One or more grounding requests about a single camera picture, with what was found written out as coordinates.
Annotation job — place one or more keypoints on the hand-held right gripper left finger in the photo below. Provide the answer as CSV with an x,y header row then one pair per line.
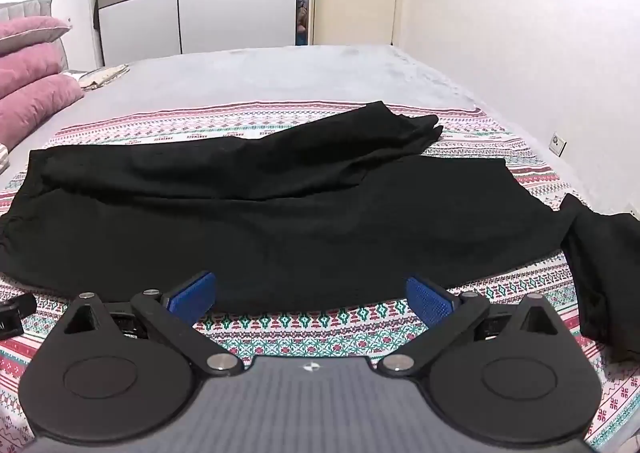
x,y
192,297

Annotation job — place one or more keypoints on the dark cloth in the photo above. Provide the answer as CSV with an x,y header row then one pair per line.
x,y
605,273

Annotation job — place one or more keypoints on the patterned blanket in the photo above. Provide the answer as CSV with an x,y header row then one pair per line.
x,y
310,320

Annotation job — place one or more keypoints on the white wall socket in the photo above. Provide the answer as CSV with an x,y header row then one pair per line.
x,y
557,144

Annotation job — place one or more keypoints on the grey pillow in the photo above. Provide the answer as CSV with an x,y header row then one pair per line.
x,y
25,8

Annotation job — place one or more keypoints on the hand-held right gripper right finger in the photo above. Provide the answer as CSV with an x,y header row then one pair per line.
x,y
426,299

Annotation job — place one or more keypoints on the beige crumpled cloth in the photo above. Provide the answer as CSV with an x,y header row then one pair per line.
x,y
102,75

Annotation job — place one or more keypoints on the black pants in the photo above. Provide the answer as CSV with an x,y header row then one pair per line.
x,y
280,213

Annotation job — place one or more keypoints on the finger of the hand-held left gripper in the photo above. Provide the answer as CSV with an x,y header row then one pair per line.
x,y
17,314

